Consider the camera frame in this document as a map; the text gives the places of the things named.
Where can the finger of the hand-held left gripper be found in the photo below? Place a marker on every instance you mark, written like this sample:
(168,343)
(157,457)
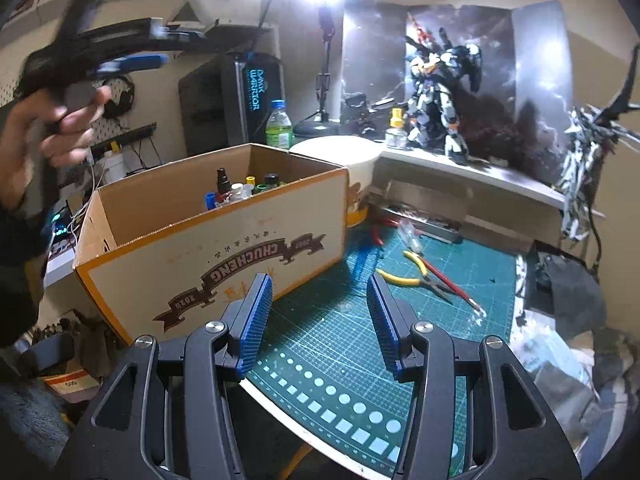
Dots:
(172,36)
(135,63)

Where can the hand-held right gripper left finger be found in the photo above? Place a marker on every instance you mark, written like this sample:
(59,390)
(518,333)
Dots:
(256,322)

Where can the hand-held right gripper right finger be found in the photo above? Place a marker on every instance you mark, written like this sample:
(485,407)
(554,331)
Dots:
(384,327)

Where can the person's left hand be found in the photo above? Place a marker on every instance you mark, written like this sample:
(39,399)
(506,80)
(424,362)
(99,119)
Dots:
(55,135)

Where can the black headphones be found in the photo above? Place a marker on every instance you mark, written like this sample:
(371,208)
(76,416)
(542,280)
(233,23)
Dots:
(119,95)

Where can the green cutting mat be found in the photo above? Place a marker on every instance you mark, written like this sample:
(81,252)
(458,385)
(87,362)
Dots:
(340,340)

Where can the black power strip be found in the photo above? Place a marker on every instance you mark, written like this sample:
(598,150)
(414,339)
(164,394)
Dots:
(125,137)

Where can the printed cardboard box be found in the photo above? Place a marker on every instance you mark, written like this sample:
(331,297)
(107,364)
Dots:
(200,260)

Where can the black computer case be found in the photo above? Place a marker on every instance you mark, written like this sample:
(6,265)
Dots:
(227,100)

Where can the clear plastic dropper bottle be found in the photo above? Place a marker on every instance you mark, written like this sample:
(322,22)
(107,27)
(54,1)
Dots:
(407,236)

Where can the grey metal tray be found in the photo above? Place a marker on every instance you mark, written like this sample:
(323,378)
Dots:
(425,220)

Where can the group of small paint bottles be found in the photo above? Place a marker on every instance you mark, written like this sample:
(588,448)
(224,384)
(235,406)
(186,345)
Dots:
(240,187)

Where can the green plastic drink bottle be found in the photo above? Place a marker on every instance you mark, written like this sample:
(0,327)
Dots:
(278,127)

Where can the white paper tub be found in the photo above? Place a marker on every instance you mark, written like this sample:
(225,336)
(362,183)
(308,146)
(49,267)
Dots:
(350,165)

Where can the crumpled grey cloth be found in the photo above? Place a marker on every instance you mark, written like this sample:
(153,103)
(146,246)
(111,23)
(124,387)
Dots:
(570,360)

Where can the orange and white carton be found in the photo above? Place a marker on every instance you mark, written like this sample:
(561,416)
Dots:
(70,384)

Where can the small yellow-capped glue bottle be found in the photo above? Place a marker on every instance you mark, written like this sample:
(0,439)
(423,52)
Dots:
(395,130)

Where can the white robot model figure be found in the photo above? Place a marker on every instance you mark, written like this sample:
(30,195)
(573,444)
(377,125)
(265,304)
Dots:
(440,105)

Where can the winged silver robot model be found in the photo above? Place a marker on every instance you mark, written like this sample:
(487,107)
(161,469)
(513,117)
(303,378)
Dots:
(590,160)

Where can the dark lightning backdrop poster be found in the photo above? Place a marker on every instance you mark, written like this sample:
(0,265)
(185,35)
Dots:
(525,85)

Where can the white wall shelf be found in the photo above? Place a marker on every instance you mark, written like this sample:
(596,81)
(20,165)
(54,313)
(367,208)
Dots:
(475,172)

